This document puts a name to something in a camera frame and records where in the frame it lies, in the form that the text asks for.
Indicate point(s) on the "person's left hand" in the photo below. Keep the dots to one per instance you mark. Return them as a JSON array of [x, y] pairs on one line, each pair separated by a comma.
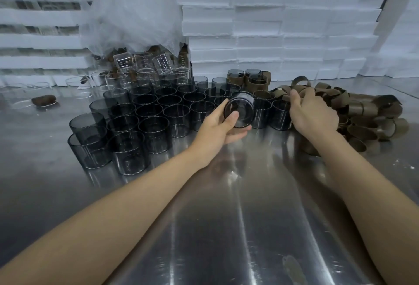
[[212, 134]]

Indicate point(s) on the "person's right hand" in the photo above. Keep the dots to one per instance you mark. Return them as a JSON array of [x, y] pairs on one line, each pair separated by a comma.
[[314, 116]]

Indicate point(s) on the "person's left thumb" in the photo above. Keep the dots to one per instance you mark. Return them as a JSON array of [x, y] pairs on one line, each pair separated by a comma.
[[230, 121]]

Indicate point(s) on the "person's right thumb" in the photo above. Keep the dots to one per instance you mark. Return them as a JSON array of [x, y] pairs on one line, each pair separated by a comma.
[[293, 99]]

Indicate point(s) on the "smoky grey glass cup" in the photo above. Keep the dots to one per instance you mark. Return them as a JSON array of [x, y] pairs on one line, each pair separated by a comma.
[[241, 108]]

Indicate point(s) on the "person's right forearm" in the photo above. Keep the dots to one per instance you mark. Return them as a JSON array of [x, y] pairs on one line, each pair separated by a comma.
[[366, 203]]

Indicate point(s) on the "person's left forearm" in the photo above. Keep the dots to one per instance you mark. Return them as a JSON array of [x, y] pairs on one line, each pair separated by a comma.
[[108, 225]]

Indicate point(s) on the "smoky cup with brown sleeve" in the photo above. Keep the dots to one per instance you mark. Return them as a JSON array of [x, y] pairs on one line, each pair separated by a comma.
[[261, 83], [235, 77], [252, 72]]

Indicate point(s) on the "pile of brown paper sleeves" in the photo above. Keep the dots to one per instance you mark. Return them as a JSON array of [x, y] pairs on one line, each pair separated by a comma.
[[363, 114]]

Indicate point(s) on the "stack of white foam boards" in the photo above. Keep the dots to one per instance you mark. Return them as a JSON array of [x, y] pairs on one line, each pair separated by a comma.
[[278, 19]]

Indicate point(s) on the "group of smoky glass tumblers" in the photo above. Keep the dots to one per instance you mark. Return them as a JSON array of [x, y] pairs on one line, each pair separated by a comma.
[[147, 121]]

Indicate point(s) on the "group of clear glass beakers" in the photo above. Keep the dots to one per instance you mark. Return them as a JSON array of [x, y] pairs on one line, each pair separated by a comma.
[[144, 65]]

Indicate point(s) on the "clear plastic bag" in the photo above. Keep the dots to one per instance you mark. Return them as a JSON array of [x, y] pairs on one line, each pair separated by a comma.
[[134, 9]]

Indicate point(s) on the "flattened brown paper sleeve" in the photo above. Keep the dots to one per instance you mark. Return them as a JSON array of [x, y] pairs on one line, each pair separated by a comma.
[[44, 100]]

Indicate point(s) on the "clear shallow glass dish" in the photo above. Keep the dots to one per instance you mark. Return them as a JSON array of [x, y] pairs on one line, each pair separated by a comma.
[[19, 96]]

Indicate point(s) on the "stack of white foam trays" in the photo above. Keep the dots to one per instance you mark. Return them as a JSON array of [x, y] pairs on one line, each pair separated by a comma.
[[39, 16]]

